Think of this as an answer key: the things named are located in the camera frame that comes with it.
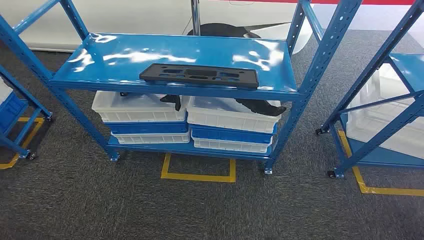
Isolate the black plastic frame part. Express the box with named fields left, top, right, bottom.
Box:
left=139, top=63, right=260, bottom=90

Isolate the blue metal shelf rack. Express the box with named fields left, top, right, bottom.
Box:
left=0, top=64, right=54, bottom=161
left=0, top=0, right=364, bottom=175
left=315, top=0, right=424, bottom=180

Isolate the blue plastic crate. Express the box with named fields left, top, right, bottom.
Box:
left=189, top=123, right=277, bottom=145
left=104, top=119, right=190, bottom=135
left=0, top=92, right=29, bottom=133

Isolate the black car tyre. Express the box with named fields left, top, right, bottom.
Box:
left=186, top=22, right=263, bottom=40

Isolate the grey metal pole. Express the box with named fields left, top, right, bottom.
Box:
left=190, top=0, right=202, bottom=36

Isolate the white car body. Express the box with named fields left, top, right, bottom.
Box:
left=0, top=0, right=314, bottom=56

